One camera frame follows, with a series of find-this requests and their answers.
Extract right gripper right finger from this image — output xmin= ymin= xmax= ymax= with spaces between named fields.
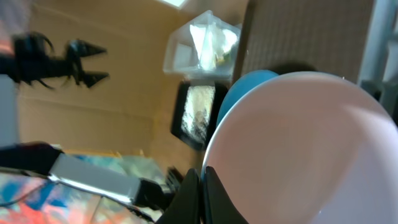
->
xmin=203 ymin=166 xmax=248 ymax=224

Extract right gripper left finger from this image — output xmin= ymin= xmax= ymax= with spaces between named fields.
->
xmin=155 ymin=169 xmax=200 ymax=224

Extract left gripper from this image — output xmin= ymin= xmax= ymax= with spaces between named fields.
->
xmin=1 ymin=32 xmax=109 ymax=88

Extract pink bowl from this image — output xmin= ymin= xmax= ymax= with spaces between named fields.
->
xmin=203 ymin=72 xmax=397 ymax=223

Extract rice leftovers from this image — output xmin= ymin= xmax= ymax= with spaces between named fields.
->
xmin=181 ymin=86 xmax=216 ymax=144

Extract white napkin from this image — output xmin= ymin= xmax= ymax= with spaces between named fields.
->
xmin=190 ymin=23 xmax=238 ymax=71

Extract dark blue plate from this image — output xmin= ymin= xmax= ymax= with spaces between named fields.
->
xmin=216 ymin=70 xmax=279 ymax=126

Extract green yellow snack wrapper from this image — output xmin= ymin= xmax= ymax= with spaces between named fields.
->
xmin=216 ymin=52 xmax=231 ymax=65

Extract grey dishwasher rack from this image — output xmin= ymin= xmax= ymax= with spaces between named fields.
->
xmin=358 ymin=0 xmax=397 ymax=114

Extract black plastic tray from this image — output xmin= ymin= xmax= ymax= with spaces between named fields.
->
xmin=170 ymin=80 xmax=228 ymax=151

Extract clear plastic bin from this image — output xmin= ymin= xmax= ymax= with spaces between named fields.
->
xmin=163 ymin=11 xmax=241 ymax=79

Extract colourful floor mat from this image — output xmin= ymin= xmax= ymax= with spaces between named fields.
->
xmin=1 ymin=144 xmax=161 ymax=223

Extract brown plastic tray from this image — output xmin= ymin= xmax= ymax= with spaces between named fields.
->
xmin=234 ymin=0 xmax=375 ymax=82

